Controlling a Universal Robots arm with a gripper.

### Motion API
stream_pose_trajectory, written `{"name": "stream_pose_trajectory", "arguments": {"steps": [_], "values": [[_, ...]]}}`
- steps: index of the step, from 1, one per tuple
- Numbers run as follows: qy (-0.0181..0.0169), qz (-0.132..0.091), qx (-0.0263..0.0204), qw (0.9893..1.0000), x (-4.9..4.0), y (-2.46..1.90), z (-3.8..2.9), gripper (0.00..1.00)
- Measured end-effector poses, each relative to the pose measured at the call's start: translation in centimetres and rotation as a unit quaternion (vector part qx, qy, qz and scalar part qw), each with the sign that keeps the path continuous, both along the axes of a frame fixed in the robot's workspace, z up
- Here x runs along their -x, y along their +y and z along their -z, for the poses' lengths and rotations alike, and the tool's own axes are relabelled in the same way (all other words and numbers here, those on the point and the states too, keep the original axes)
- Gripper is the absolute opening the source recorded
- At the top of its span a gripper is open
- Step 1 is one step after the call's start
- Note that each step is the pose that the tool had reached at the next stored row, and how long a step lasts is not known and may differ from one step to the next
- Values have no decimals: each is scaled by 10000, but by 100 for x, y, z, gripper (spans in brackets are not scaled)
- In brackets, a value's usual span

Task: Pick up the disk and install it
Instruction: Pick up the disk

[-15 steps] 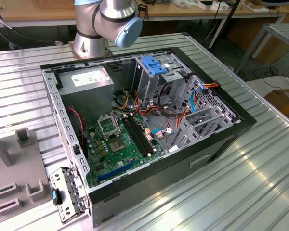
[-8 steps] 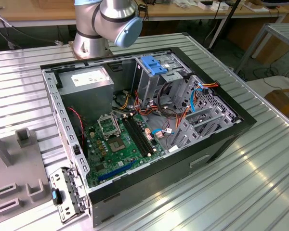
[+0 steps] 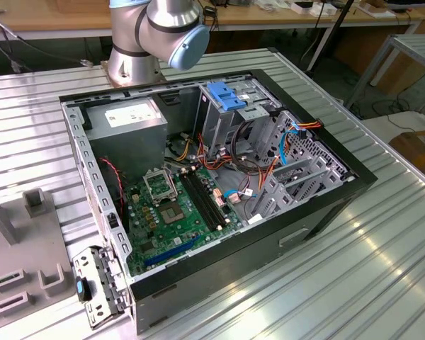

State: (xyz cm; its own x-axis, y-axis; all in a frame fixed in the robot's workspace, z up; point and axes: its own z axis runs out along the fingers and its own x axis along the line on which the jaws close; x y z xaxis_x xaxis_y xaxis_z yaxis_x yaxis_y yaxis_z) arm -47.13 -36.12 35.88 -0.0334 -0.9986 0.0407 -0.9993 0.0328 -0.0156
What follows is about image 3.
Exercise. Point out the CPU socket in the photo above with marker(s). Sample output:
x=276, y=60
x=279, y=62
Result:
x=171, y=214

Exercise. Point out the wooden desk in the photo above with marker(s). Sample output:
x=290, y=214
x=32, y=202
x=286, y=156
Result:
x=39, y=17

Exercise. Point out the small white box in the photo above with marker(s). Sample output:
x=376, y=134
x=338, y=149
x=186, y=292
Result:
x=302, y=8
x=326, y=10

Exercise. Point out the blue plastic drive latch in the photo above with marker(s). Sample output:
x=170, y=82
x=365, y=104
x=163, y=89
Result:
x=226, y=97

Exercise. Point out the black RAM slot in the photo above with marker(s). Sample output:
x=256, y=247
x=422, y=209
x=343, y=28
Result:
x=214, y=195
x=197, y=201
x=203, y=199
x=208, y=198

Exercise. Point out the grey power supply unit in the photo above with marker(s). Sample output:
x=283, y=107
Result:
x=127, y=141

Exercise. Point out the metal disk bay cage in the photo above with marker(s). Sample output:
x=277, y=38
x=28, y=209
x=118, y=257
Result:
x=334, y=173

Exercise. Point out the metal slot retainer bracket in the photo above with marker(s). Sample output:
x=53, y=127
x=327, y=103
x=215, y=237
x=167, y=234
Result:
x=92, y=311

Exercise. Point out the black open PC case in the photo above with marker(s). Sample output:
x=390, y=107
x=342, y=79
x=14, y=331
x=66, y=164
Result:
x=233, y=262

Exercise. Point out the blue expansion slot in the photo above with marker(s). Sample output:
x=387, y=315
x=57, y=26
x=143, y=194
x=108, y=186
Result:
x=170, y=252

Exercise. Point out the metal optical drive cage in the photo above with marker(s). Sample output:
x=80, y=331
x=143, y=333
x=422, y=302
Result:
x=216, y=124

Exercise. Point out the brown cardboard box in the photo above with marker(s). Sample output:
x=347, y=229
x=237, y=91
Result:
x=421, y=152

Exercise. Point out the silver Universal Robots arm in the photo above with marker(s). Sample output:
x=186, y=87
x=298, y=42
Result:
x=156, y=21

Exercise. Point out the green motherboard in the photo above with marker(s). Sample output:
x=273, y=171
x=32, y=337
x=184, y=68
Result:
x=152, y=226

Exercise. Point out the black clip with blue tab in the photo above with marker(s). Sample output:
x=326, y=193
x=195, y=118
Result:
x=81, y=288

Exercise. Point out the grey parts rack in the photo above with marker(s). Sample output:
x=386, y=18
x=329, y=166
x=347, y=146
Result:
x=21, y=244

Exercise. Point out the black stand pole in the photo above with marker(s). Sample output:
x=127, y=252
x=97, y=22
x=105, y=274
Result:
x=344, y=10

